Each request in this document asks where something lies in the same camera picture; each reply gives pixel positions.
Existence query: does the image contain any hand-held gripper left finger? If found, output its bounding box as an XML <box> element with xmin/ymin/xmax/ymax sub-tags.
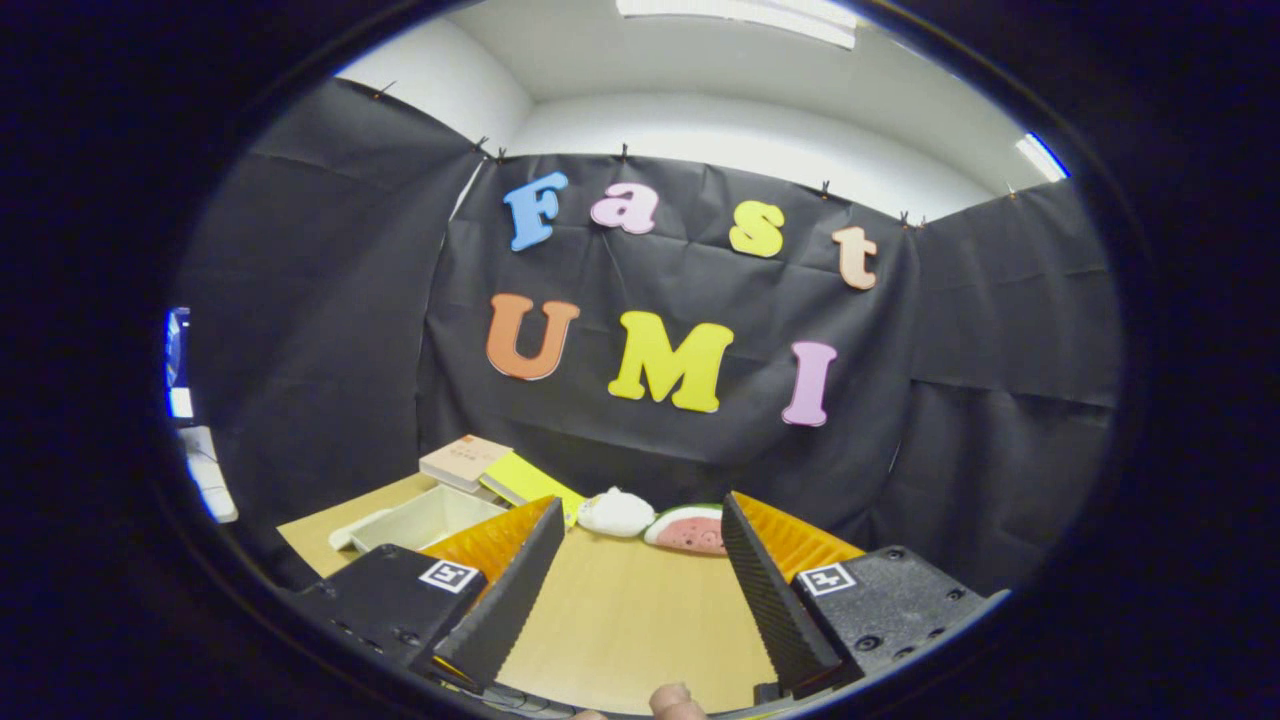
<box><xmin>290</xmin><ymin>494</ymin><xmax>567</xmax><ymax>691</ymax></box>

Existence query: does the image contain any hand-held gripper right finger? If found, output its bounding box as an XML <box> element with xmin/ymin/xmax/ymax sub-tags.
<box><xmin>720</xmin><ymin>490</ymin><xmax>1011</xmax><ymax>699</ymax></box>

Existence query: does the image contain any green fabric storage box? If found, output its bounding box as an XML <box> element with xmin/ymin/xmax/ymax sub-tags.
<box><xmin>328</xmin><ymin>484</ymin><xmax>509</xmax><ymax>554</ymax></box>

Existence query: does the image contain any watermelon slice plush toy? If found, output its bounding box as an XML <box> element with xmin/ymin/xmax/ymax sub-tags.
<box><xmin>643</xmin><ymin>503</ymin><xmax>728</xmax><ymax>556</ymax></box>

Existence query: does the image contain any yellow book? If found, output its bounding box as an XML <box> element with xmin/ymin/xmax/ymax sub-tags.
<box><xmin>478</xmin><ymin>450</ymin><xmax>588</xmax><ymax>529</ymax></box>

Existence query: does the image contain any white plush toy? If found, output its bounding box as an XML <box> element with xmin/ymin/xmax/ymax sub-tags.
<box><xmin>576</xmin><ymin>486</ymin><xmax>657</xmax><ymax>538</ymax></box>

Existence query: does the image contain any tan book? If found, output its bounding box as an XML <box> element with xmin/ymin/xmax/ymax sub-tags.
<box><xmin>418</xmin><ymin>434</ymin><xmax>514</xmax><ymax>493</ymax></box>

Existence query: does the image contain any computer monitor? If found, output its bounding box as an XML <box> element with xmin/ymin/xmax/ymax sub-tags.
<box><xmin>163</xmin><ymin>306</ymin><xmax>196</xmax><ymax>421</ymax></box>

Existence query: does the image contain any small ceiling light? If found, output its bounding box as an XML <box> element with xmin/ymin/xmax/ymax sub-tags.
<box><xmin>1015</xmin><ymin>132</ymin><xmax>1071</xmax><ymax>183</ymax></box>

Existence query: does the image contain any long ceiling light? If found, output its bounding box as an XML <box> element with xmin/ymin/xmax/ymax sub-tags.
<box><xmin>615</xmin><ymin>0</ymin><xmax>861</xmax><ymax>51</ymax></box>

